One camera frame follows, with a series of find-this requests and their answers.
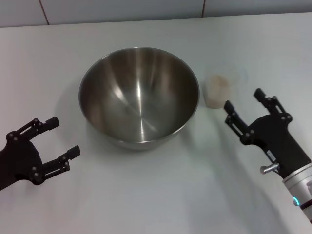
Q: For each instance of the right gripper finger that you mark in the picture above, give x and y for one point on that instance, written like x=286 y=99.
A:
x=270 y=104
x=235 y=119

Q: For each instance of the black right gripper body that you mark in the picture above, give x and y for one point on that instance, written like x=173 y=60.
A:
x=280 y=141

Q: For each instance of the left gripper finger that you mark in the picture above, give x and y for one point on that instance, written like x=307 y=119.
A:
x=73 y=152
x=52 y=123

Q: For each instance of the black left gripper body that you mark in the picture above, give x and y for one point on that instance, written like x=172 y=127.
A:
x=19 y=158

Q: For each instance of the clear plastic measuring cup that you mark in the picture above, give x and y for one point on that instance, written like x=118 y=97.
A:
x=214 y=103

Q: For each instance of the white uncooked rice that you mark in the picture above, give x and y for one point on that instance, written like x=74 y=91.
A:
x=217 y=90

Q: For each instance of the stainless steel mixing bowl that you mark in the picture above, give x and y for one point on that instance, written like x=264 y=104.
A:
x=141 y=102

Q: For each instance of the white backdrop panel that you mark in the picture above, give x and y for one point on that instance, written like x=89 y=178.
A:
x=19 y=12
x=122 y=9
x=256 y=7

